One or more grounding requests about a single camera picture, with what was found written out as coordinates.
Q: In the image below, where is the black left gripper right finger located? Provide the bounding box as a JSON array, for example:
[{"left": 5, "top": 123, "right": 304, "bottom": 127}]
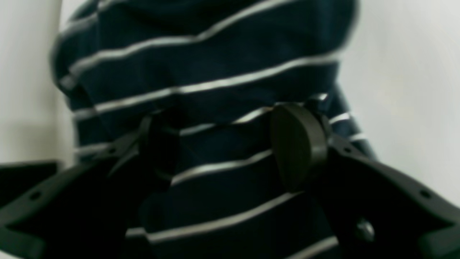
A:
[{"left": 270, "top": 104, "right": 460, "bottom": 259}]

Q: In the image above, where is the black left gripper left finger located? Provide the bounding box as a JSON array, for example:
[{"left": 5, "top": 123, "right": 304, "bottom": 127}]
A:
[{"left": 1, "top": 114, "right": 180, "bottom": 259}]

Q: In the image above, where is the navy white striped T-shirt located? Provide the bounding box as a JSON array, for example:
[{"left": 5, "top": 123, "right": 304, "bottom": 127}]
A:
[{"left": 50, "top": 0, "right": 368, "bottom": 259}]

